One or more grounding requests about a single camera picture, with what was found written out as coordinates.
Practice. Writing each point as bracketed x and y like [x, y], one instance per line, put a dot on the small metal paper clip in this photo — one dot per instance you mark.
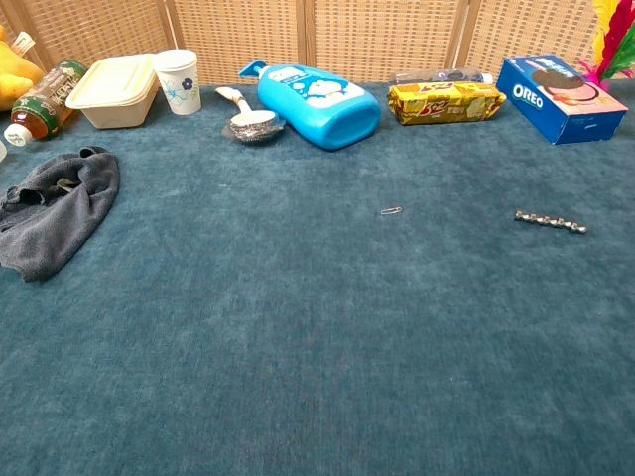
[392, 211]

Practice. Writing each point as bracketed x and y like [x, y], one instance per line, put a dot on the blue table cover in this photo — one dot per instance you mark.
[297, 322]

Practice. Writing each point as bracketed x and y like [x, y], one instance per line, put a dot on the blue detergent pump bottle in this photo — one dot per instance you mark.
[322, 106]

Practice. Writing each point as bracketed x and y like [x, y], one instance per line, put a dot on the yellow biscuit pack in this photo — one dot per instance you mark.
[441, 104]

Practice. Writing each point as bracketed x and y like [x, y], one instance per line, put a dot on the clear plastic water bottle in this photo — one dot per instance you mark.
[436, 75]

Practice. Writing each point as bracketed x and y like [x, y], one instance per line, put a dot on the white paper cup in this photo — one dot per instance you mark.
[179, 84]

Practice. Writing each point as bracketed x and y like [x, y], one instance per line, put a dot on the woven rattan folding screen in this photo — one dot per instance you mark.
[377, 35]

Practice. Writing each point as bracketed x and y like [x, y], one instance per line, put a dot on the beige lidded food container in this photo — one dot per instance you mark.
[114, 91]

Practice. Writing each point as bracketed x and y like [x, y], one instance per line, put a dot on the dark grey towel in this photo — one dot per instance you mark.
[54, 218]

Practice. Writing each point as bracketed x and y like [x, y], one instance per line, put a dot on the blue Oreo box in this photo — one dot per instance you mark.
[555, 96]

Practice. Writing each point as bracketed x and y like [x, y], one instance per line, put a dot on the brown tea bottle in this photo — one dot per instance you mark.
[42, 101]

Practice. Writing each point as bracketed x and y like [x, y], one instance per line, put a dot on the yellow plush toy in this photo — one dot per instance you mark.
[12, 82]

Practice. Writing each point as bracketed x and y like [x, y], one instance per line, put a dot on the colourful feather shuttlecock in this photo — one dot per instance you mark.
[615, 44]

